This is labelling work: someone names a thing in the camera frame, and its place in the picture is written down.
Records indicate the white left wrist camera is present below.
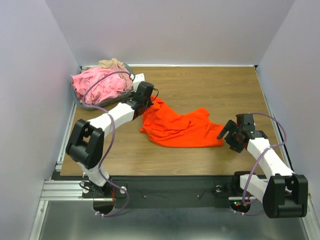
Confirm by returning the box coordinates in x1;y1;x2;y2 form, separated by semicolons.
132;73;145;85

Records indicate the aluminium frame rail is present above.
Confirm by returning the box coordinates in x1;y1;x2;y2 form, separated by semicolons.
40;180;83;201

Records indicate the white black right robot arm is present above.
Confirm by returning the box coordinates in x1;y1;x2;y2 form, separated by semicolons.
217;113;308;219

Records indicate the pink t shirt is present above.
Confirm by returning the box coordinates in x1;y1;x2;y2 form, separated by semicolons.
71;67;133;105

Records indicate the orange t shirt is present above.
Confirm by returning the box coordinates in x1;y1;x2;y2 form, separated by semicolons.
139;96;224;148

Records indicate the beige t shirt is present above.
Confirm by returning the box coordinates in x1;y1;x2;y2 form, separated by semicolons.
97;58;133;92

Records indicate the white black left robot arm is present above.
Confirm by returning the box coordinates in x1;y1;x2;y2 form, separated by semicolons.
65;81;155;197

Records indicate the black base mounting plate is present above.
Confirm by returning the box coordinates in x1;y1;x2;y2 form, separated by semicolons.
79;175;250;213

